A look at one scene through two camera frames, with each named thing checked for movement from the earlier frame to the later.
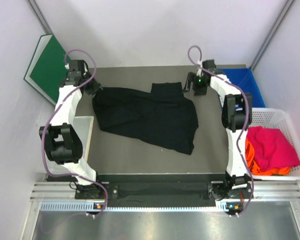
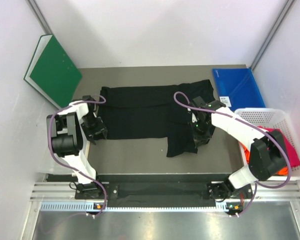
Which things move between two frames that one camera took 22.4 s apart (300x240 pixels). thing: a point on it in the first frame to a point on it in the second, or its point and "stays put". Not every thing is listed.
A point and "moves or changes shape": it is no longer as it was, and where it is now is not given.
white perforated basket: (274, 150) stays put
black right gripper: (192, 77) to (199, 139)
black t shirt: (163, 116) moves or changes shape
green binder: (47, 69) stays put
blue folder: (244, 77) stays put
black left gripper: (96, 87) to (100, 128)
